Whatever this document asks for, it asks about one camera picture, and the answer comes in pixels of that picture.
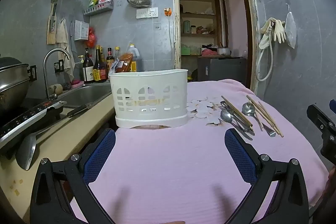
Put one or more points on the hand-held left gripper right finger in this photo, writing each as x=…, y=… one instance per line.
x=240, y=158

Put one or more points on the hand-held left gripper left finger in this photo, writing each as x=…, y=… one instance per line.
x=101, y=158

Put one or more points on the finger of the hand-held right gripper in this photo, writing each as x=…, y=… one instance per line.
x=319, y=117

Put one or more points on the steel fork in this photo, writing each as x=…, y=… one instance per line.
x=237, y=121

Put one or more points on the wooden chopstick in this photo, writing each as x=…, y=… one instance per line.
x=265, y=116
x=232, y=109
x=262, y=119
x=267, y=113
x=236, y=110

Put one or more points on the white plastic utensil basket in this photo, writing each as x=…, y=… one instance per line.
x=149, y=98

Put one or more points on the person's right hand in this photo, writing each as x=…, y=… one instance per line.
x=331, y=182

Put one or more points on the beige kitchen counter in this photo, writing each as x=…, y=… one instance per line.
x=60, y=142

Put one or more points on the stainless steel sink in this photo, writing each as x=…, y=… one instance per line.
x=84, y=94

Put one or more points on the pink floral cloth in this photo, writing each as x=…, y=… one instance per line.
x=168, y=161

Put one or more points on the kitchen cleaver knife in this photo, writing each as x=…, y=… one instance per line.
x=26, y=151

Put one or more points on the pink sponge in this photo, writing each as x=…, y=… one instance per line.
x=77, y=83

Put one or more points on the round dish scrubber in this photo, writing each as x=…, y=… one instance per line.
x=55, y=88

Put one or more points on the black induction cooker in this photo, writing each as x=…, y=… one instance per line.
x=26, y=116

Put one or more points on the yellow label sauce bottle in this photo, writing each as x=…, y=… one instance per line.
x=99, y=69

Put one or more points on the grey cabinet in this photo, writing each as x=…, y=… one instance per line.
x=223, y=70

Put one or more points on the dark pump bottle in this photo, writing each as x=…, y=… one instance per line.
x=88, y=69

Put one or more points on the white mesh bag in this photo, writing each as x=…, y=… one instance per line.
x=290, y=29

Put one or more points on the cream rubber glove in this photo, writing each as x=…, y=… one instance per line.
x=279, y=31
x=265, y=35

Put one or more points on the red label sauce bottle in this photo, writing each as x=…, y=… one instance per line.
x=109, y=60

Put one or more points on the white enamel pot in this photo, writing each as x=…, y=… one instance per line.
x=224, y=51

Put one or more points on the red cloth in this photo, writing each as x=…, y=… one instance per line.
x=208, y=52

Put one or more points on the chrome faucet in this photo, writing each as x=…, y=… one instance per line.
x=56, y=52

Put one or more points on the steel cooking pot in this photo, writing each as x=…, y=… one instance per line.
x=11, y=82

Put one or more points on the green plastic box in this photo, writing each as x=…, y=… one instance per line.
x=185, y=51

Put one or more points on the red plastic bag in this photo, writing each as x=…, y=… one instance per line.
x=91, y=37

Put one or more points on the hanging beige towel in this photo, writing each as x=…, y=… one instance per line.
x=63, y=35

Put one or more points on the wooden knife board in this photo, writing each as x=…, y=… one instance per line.
x=51, y=36

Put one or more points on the small lidded jar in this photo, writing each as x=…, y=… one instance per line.
x=193, y=29

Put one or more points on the green thermos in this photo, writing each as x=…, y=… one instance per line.
x=186, y=27

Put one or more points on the wooden shelf unit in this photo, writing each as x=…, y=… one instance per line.
x=199, y=16

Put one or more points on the hanging kitchen knife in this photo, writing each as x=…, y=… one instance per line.
x=53, y=11

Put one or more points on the black wall outlet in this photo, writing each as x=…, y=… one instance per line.
x=59, y=65

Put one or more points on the white wall box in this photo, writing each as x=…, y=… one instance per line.
x=82, y=30

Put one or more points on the grey wall shelf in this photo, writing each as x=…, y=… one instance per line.
x=98, y=9

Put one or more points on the white wall socket panel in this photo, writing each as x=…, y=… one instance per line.
x=147, y=13

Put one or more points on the wooden door frame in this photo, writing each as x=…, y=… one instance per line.
x=175, y=16

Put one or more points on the orange wall hook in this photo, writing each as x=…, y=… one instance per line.
x=167, y=12

